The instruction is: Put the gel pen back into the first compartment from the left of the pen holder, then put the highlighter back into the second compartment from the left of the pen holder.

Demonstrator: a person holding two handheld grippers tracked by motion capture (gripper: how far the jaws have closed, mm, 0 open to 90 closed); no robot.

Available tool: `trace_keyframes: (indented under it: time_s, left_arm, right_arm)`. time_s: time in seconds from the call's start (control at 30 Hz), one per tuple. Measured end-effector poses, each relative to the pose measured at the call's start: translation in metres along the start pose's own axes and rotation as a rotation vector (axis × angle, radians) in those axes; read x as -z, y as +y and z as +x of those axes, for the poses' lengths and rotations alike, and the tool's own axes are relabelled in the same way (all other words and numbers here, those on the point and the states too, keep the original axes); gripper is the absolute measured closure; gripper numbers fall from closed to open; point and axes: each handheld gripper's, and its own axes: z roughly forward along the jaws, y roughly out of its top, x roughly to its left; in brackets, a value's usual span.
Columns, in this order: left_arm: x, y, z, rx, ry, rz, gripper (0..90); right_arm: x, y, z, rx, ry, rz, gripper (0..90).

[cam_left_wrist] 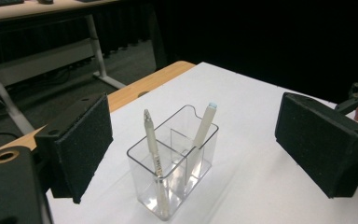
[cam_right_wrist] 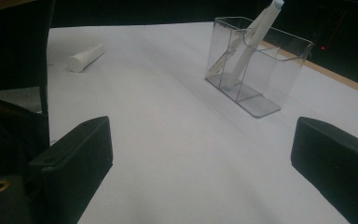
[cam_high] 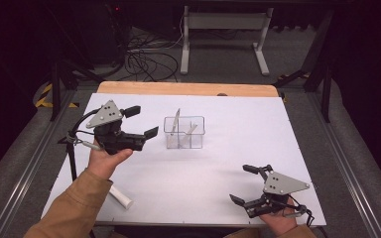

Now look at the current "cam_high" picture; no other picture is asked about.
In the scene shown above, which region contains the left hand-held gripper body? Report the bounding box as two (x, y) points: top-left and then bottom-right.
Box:
(85, 99), (147, 156)

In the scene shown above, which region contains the person's left hand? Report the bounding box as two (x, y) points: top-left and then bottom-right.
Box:
(86, 141), (134, 181)

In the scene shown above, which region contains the white board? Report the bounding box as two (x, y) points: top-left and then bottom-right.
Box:
(41, 92), (327, 228)

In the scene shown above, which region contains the short white tube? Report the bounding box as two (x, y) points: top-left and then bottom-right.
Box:
(108, 184), (135, 211)

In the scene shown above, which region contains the bundle of black floor cables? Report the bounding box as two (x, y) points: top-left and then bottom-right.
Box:
(112, 28), (184, 83)

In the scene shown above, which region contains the black metal stand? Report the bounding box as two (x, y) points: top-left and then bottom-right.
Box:
(272, 9), (334, 124)

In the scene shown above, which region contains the black tripod stand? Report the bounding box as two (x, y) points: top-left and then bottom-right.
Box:
(47, 59), (107, 122)

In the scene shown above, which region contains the white metal stand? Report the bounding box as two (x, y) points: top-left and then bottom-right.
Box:
(180, 5), (275, 76)

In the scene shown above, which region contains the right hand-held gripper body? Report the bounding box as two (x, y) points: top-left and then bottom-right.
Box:
(243, 170), (312, 219)

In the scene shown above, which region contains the right hand-held gripper cable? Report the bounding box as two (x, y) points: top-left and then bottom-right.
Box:
(290, 197), (316, 229)

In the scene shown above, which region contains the clear plastic organizer box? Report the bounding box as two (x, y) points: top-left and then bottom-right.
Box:
(163, 115), (206, 150)

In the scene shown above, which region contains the aluminium floor rail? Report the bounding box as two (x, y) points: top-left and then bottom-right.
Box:
(0, 88), (77, 238)
(305, 92), (381, 238)

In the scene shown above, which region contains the hand-held gripper cable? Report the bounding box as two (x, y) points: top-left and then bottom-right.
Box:
(65, 108), (101, 182)
(290, 197), (316, 229)

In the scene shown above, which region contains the clear pen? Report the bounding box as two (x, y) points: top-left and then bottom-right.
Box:
(170, 107), (182, 137)

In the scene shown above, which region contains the wooden table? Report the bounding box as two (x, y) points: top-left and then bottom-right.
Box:
(96, 80), (280, 98)

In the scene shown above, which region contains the left hand-held gripper cable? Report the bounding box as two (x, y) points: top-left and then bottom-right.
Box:
(65, 108), (101, 182)

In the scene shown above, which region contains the person's right hand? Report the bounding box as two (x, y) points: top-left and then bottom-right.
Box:
(259, 197), (299, 237)

